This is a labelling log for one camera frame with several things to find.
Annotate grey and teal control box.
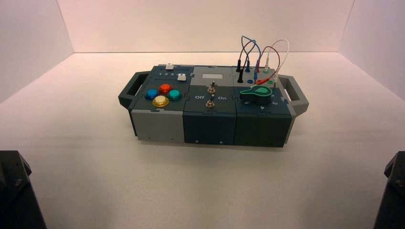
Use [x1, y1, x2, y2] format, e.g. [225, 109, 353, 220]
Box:
[117, 64, 309, 148]

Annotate green dome push button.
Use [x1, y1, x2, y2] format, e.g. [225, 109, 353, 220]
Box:
[167, 89, 182, 102]

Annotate yellow dome push button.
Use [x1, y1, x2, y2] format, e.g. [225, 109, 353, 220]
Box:
[152, 95, 170, 108]

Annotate green and black rotary knob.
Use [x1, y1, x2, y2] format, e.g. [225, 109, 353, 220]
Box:
[239, 87, 273, 106]

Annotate black banana plug cable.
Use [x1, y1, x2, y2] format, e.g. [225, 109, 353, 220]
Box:
[235, 39, 257, 84]

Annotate red banana plug cable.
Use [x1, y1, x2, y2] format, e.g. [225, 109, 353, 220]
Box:
[255, 46, 282, 89]

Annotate blue banana plug cable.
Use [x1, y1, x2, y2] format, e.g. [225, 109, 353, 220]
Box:
[241, 35, 263, 80]

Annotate white banana plug cable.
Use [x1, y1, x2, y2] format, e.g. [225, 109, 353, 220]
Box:
[265, 38, 290, 83]

